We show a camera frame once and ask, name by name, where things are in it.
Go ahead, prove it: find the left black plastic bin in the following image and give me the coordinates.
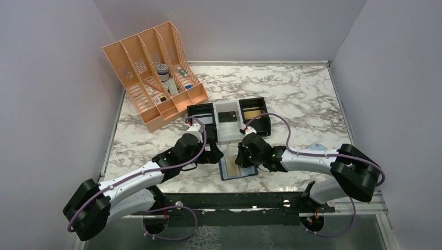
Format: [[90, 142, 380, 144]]
[[187, 103, 218, 142]]

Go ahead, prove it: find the orange pencil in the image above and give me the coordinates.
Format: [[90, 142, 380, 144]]
[[143, 81, 163, 92]]

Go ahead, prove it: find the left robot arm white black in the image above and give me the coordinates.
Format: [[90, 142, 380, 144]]
[[63, 133, 224, 241]]

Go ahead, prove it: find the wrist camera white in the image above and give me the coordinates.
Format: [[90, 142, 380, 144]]
[[186, 123, 204, 142], [240, 126, 256, 136]]

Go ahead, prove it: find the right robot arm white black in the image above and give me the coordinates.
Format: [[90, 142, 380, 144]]
[[235, 133, 385, 207]]

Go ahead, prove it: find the grey round tape roll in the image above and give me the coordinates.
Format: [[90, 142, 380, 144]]
[[155, 63, 169, 82]]

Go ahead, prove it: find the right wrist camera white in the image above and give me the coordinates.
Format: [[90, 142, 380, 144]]
[[240, 126, 256, 136]]

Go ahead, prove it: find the black credit card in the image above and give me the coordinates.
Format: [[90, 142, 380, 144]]
[[218, 111, 237, 123]]

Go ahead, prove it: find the orange plastic file organizer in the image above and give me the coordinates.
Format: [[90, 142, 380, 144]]
[[102, 21, 208, 132]]

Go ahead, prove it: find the right black plastic bin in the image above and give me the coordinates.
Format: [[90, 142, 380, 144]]
[[239, 97, 271, 136]]

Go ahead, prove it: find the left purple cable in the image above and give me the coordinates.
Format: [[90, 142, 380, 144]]
[[67, 116, 208, 233]]

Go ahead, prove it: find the gold credit card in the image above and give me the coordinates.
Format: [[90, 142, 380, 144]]
[[242, 107, 262, 120]]

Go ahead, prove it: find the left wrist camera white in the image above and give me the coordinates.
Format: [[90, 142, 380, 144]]
[[186, 123, 204, 142]]

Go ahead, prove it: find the silver credit card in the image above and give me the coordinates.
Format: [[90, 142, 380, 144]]
[[198, 116, 214, 125]]

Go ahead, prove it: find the blue leather card holder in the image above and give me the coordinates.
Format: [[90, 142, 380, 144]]
[[218, 156, 259, 181]]

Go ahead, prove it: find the black plastic bin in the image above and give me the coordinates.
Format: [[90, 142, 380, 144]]
[[239, 97, 271, 136], [187, 103, 218, 142]]

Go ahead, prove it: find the clear blue plastic case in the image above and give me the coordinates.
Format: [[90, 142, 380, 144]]
[[310, 143, 327, 151]]

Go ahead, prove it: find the green white marker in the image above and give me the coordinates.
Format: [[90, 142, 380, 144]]
[[177, 67, 188, 78]]

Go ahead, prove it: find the white plastic bin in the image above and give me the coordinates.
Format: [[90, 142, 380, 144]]
[[213, 99, 244, 143]]

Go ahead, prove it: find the black metal base rail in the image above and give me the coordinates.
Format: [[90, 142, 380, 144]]
[[139, 192, 335, 229]]

